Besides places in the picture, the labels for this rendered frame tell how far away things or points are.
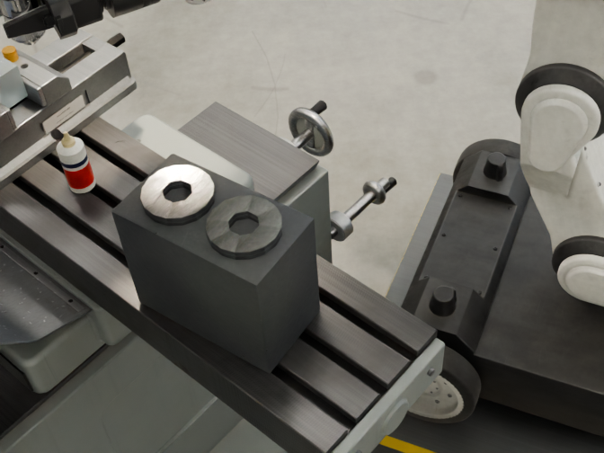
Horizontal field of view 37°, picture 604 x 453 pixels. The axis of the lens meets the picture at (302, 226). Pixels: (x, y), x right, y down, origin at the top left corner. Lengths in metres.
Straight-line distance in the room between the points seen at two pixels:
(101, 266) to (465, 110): 1.79
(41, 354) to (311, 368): 0.43
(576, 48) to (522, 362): 0.57
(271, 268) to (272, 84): 2.00
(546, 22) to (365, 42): 1.87
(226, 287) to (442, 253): 0.74
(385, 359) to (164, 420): 0.67
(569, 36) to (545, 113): 0.11
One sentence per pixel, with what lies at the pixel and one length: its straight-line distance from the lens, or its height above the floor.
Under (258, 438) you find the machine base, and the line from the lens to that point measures 1.96.
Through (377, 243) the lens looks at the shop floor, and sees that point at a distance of 2.51.
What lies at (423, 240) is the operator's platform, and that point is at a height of 0.40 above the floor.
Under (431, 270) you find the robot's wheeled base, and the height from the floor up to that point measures 0.59.
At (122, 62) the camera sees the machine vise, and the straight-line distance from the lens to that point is 1.56.
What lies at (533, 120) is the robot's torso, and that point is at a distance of 1.37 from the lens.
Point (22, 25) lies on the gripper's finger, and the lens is 1.24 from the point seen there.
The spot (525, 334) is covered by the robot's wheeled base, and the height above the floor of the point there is 0.57.
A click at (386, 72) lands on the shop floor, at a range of 3.03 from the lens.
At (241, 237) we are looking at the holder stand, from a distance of 1.05.
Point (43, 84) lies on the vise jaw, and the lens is 1.47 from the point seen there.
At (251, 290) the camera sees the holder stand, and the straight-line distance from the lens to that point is 1.04.
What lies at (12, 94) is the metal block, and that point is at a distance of 1.48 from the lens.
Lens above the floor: 1.92
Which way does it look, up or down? 49 degrees down
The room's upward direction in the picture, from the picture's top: 5 degrees counter-clockwise
